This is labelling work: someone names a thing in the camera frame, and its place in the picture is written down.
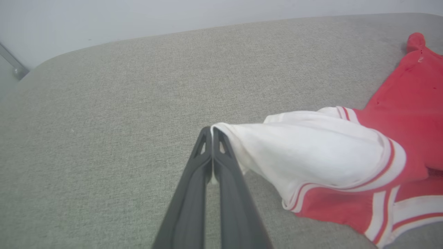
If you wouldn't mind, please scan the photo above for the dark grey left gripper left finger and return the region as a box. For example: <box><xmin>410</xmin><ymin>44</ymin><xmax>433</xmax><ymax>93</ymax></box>
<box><xmin>152</xmin><ymin>126</ymin><xmax>213</xmax><ymax>249</ymax></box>

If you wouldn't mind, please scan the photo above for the red and white garment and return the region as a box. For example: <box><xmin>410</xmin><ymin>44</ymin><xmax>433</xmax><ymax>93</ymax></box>
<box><xmin>211</xmin><ymin>32</ymin><xmax>443</xmax><ymax>248</ymax></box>

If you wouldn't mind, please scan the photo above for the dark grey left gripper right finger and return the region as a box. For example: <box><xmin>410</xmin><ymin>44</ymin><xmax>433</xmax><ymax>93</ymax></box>
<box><xmin>212</xmin><ymin>127</ymin><xmax>274</xmax><ymax>249</ymax></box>

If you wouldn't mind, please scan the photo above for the grey metal frame bar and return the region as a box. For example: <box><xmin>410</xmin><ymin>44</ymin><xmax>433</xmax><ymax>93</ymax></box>
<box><xmin>0</xmin><ymin>42</ymin><xmax>30</xmax><ymax>81</ymax></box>

